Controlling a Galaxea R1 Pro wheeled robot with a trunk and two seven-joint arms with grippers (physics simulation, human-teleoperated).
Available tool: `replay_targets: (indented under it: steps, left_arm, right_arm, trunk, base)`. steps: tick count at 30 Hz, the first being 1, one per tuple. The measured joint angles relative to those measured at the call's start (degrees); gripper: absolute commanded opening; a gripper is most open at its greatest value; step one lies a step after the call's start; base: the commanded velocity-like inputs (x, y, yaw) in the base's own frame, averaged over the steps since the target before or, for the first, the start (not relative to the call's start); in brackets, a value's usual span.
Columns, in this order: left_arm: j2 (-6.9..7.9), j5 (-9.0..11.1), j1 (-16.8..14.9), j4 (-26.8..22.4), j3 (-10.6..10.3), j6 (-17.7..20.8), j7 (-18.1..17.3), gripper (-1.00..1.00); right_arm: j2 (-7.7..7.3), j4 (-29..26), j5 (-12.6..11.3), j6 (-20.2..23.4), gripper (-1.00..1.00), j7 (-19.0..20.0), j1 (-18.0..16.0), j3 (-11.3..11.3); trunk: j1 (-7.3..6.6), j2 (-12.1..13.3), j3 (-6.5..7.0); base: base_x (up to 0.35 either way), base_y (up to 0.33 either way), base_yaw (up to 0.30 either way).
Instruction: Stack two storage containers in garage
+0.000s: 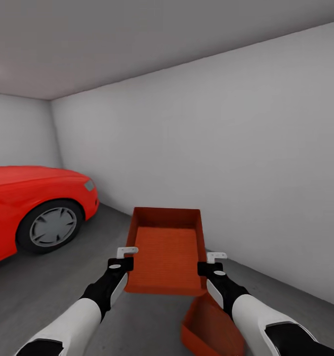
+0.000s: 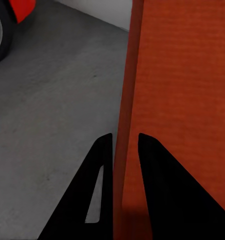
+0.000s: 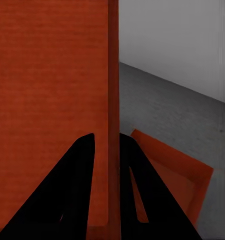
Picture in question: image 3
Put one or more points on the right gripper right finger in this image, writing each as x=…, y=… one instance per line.
x=167, y=221

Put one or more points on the storage box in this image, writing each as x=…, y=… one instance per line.
x=186, y=178
x=59, y=81

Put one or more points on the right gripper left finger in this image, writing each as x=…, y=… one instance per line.
x=59, y=207

